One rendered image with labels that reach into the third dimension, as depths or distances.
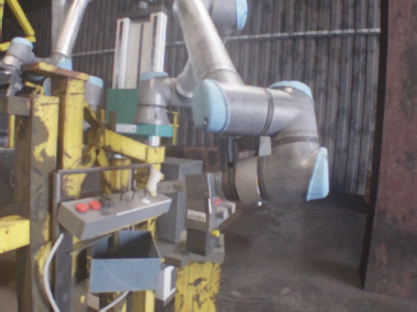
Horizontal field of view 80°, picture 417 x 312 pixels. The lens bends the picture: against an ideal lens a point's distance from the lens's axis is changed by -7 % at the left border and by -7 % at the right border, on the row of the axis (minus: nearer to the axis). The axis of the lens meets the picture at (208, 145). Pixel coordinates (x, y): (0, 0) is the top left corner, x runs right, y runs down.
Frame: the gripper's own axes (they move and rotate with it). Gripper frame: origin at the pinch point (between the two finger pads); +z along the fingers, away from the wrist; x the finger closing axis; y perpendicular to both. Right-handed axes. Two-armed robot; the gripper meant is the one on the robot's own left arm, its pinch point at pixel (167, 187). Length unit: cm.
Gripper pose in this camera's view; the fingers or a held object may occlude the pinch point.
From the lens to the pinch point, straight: 61.5
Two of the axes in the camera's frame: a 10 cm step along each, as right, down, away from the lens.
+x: 4.0, 0.4, 9.2
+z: -9.1, 1.3, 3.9
